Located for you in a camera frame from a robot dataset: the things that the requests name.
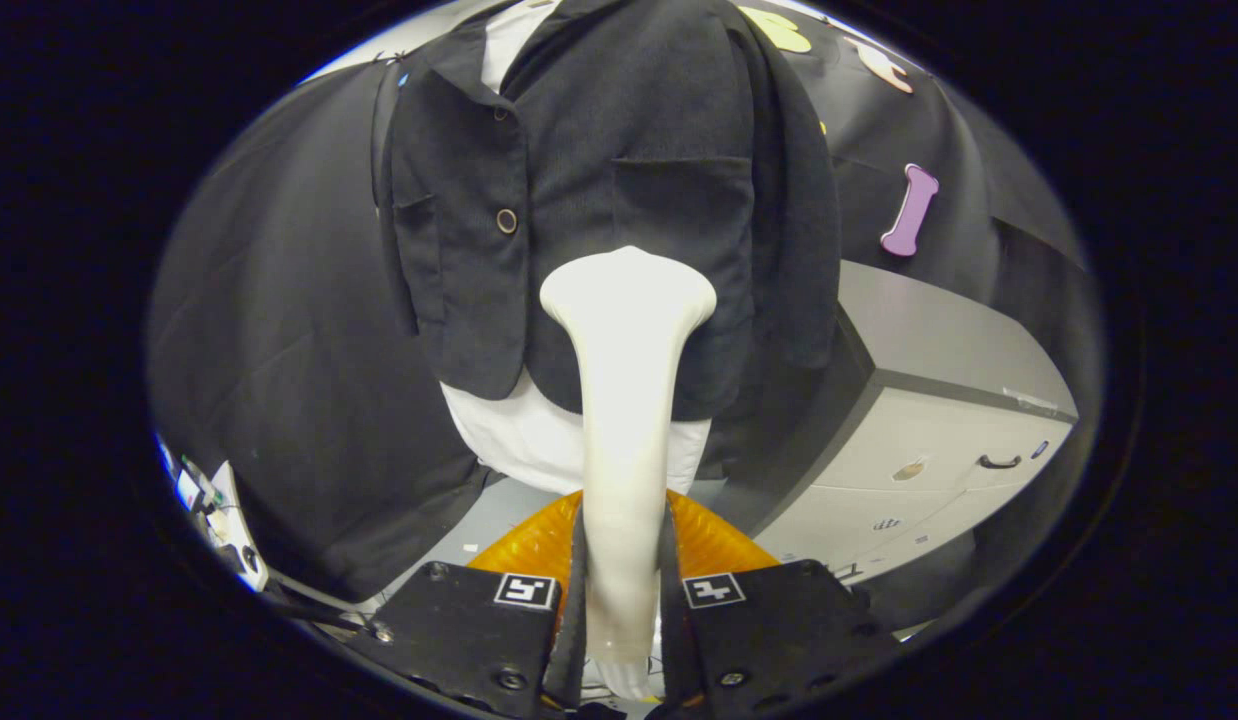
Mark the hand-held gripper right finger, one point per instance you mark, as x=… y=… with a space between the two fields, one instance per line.
x=769 y=630

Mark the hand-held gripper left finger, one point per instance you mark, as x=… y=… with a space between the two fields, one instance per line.
x=469 y=640

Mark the white garment steamer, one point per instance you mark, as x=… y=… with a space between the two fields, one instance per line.
x=629 y=400

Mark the black jacket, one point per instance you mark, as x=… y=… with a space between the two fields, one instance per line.
x=629 y=130

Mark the grey cabinet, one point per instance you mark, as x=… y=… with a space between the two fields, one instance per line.
x=929 y=450

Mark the black backdrop cloth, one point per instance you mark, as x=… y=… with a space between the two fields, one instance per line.
x=279 y=350

